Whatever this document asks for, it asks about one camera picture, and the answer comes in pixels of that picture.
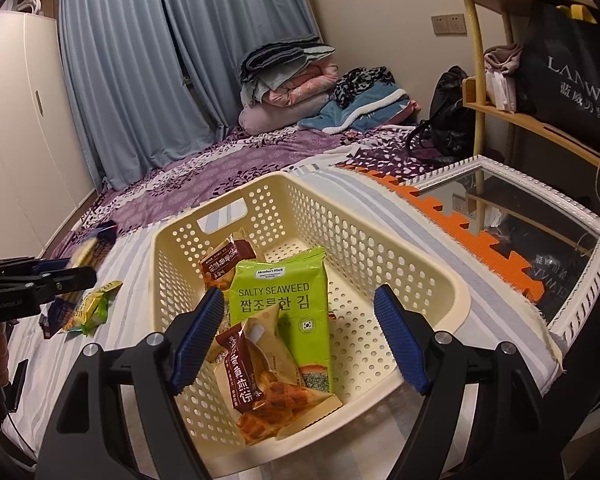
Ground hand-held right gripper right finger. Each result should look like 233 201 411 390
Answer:
372 284 566 480

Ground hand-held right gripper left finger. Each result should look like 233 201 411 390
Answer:
34 287 226 480

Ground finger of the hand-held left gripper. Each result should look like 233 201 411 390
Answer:
0 162 72 277
0 266 98 305

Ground bright green snack packet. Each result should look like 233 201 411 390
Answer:
62 280 123 337

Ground dark blue snack packet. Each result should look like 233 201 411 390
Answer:
39 297 81 341

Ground cream perforated plastic basket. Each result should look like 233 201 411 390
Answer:
150 170 473 450

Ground brown orange waffle packet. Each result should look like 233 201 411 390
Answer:
200 232 258 292
211 305 343 447

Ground small green seaweed packet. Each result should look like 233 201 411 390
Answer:
227 246 337 395

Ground orange foam mat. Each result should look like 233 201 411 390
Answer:
337 162 546 306

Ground white wardrobe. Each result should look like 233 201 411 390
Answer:
0 10 98 271

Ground purple leaf print bedsheet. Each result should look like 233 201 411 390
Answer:
45 127 431 261

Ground white framed mirror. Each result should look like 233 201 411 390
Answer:
415 155 600 346

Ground blue grey curtain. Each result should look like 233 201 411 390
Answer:
55 0 326 188

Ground blue fleece blanket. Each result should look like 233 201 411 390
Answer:
297 80 421 135

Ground black handbag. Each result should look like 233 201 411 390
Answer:
407 66 476 163

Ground leopard print cloth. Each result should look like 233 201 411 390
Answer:
330 66 396 108

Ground folded white cloth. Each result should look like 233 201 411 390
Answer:
485 70 518 113

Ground pink folded quilt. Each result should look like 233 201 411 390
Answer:
265 62 341 108

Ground folded pink cloth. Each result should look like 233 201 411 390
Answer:
482 42 523 73

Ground black shopping bag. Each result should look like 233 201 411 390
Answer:
517 0 600 138

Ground beige wall socket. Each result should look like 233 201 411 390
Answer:
431 14 466 36

